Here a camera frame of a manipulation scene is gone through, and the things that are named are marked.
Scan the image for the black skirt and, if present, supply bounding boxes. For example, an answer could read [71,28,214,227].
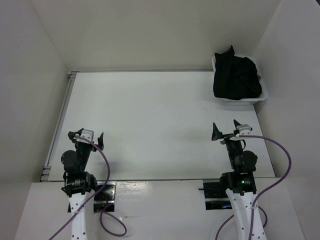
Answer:
[212,46,263,101]

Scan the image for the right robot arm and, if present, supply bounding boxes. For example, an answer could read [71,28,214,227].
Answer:
[211,120,267,240]

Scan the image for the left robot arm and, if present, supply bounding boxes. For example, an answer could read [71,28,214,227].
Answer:
[60,128,100,240]

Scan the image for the white plastic basket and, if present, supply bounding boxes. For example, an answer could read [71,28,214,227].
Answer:
[215,54,268,106]

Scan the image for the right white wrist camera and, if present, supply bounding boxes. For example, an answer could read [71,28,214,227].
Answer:
[233,124,253,137]

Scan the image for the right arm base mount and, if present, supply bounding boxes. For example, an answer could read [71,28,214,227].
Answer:
[198,180,232,211]

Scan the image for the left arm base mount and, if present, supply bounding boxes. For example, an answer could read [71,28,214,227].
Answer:
[67,181,118,214]

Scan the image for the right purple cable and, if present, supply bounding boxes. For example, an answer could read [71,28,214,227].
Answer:
[215,134,292,240]

